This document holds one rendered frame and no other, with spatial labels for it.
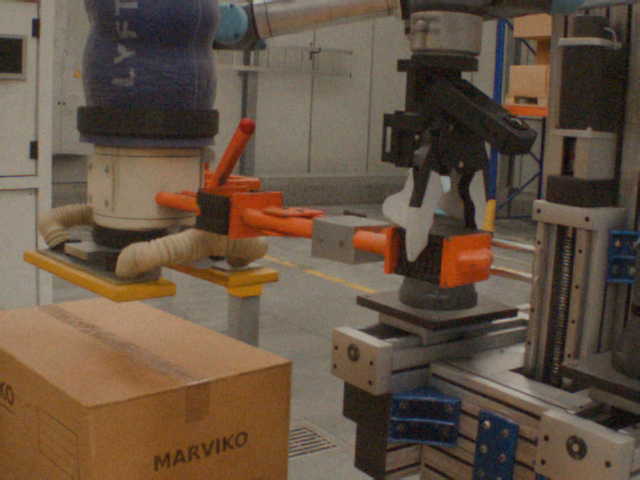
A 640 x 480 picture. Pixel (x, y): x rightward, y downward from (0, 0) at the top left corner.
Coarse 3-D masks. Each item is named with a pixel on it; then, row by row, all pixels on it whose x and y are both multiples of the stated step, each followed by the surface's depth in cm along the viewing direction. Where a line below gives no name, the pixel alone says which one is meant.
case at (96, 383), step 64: (0, 320) 156; (64, 320) 159; (128, 320) 162; (0, 384) 141; (64, 384) 122; (128, 384) 124; (192, 384) 127; (256, 384) 136; (0, 448) 144; (64, 448) 122; (128, 448) 120; (192, 448) 128; (256, 448) 138
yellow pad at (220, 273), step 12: (168, 264) 132; (180, 264) 129; (216, 264) 126; (252, 264) 127; (192, 276) 127; (204, 276) 124; (216, 276) 122; (228, 276) 120; (240, 276) 121; (252, 276) 123; (264, 276) 124; (276, 276) 126
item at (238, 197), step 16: (208, 192) 109; (224, 192) 111; (240, 192) 113; (256, 192) 113; (272, 192) 107; (208, 208) 107; (224, 208) 103; (240, 208) 104; (256, 208) 106; (208, 224) 106; (224, 224) 104; (240, 224) 104
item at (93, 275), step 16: (80, 240) 127; (32, 256) 128; (48, 256) 127; (64, 256) 126; (112, 256) 116; (64, 272) 119; (80, 272) 117; (96, 272) 115; (112, 272) 116; (144, 272) 117; (96, 288) 111; (112, 288) 108; (128, 288) 109; (144, 288) 110; (160, 288) 112; (176, 288) 114
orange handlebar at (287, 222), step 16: (208, 176) 157; (240, 176) 150; (160, 192) 119; (192, 192) 120; (176, 208) 116; (192, 208) 112; (272, 208) 101; (288, 208) 102; (304, 208) 103; (256, 224) 102; (272, 224) 99; (288, 224) 97; (304, 224) 95; (352, 240) 89; (368, 240) 87; (384, 240) 86; (464, 256) 79; (480, 256) 79; (464, 272) 79
